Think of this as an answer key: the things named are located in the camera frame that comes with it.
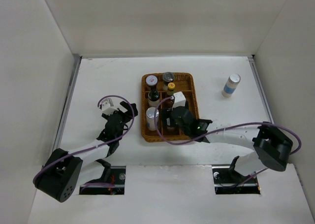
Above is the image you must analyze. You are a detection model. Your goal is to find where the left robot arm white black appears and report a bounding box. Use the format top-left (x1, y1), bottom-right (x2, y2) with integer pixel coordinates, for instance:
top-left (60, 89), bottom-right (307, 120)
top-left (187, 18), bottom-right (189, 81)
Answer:
top-left (33, 101), bottom-right (138, 203)

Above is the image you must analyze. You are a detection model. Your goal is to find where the tall jar silver lid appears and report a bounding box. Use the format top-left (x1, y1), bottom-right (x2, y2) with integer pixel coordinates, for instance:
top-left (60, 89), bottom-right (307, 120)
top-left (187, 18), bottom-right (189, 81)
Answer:
top-left (221, 73), bottom-right (241, 97)

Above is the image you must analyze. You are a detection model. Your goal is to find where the clear top salt grinder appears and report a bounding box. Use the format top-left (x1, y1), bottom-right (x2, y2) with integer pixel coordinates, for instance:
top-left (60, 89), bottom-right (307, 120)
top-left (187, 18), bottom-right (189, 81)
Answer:
top-left (162, 72), bottom-right (174, 91)

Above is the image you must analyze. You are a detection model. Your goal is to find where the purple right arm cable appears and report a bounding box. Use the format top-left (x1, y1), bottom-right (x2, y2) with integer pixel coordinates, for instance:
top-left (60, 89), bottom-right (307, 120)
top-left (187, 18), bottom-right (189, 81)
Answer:
top-left (153, 97), bottom-right (302, 185)

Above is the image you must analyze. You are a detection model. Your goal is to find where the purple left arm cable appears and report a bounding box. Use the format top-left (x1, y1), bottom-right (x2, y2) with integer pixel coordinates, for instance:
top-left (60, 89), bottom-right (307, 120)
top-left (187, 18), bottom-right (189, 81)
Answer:
top-left (33, 96), bottom-right (135, 188)

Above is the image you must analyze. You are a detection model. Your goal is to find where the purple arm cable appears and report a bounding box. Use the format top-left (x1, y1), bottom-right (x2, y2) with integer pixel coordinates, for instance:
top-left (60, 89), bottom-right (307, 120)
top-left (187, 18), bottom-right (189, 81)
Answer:
top-left (153, 97), bottom-right (302, 185)
top-left (33, 96), bottom-right (135, 188)

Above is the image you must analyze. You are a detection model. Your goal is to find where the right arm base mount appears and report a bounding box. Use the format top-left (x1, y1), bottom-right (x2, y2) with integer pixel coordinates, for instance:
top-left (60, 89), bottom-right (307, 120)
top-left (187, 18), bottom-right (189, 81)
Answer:
top-left (212, 156), bottom-right (260, 195)

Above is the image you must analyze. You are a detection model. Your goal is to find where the dark sauce bottle black cap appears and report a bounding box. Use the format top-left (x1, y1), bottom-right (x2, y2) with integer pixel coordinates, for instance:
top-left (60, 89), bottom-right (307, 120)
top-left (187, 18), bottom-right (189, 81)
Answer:
top-left (148, 86), bottom-right (160, 107)

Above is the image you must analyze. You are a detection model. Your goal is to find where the white jar silver lid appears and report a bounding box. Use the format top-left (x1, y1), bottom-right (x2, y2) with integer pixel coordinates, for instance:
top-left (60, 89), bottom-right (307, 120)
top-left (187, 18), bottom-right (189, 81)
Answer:
top-left (146, 107), bottom-right (159, 131)

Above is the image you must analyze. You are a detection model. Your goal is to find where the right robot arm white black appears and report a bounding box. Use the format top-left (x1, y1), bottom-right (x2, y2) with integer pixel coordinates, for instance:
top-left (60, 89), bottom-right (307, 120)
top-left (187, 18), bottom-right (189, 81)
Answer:
top-left (162, 106), bottom-right (293, 183)

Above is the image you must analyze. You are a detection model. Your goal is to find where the brown wicker basket tray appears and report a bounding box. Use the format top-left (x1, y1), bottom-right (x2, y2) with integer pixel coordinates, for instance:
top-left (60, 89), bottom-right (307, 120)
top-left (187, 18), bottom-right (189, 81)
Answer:
top-left (141, 72), bottom-right (199, 143)

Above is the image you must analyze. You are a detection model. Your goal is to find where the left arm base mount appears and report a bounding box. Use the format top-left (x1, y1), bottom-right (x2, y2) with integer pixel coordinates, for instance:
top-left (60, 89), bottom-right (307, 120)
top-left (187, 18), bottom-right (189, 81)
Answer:
top-left (79, 159), bottom-right (126, 195)

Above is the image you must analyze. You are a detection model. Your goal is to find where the red chili sauce bottle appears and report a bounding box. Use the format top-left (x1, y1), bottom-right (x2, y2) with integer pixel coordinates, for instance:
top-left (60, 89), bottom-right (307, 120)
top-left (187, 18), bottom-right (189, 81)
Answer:
top-left (164, 82), bottom-right (175, 108)

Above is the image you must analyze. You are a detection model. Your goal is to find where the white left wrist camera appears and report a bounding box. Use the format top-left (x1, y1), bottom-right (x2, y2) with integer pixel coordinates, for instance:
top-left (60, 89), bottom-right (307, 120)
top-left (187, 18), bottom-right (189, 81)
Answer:
top-left (98, 98), bottom-right (119, 116)

